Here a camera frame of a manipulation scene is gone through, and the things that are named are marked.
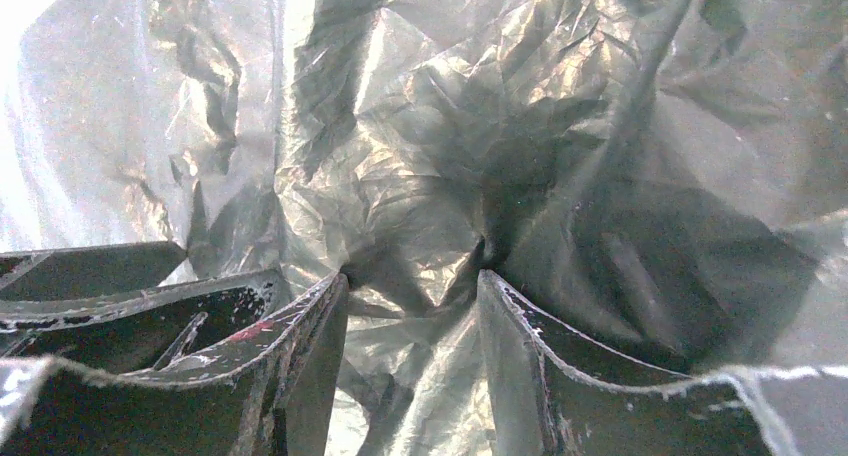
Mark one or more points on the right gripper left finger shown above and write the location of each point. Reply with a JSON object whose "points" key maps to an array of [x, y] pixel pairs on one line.
{"points": [[267, 390]]}

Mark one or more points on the black wrapping paper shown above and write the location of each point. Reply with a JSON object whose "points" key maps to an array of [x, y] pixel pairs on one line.
{"points": [[668, 177]]}

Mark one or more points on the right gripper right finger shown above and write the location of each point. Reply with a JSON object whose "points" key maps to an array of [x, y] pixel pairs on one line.
{"points": [[556, 391]]}

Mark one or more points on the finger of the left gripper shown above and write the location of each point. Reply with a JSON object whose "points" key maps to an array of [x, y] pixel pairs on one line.
{"points": [[108, 307]]}

